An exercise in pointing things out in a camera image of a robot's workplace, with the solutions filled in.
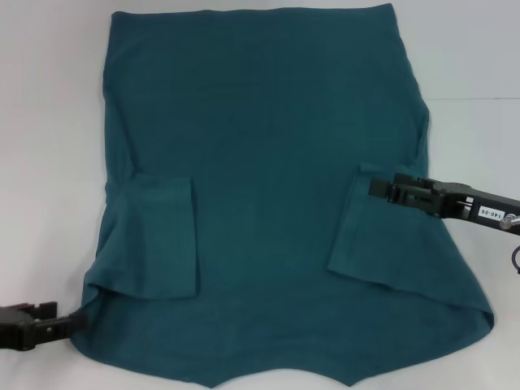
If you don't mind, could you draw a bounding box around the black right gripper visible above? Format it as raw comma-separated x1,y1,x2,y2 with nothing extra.
368,173,520,237

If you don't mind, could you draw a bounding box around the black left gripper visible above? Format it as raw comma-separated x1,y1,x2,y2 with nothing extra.
0,301,88,353

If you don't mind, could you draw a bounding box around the blue teal shirt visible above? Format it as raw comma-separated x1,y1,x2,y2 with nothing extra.
71,2,495,390

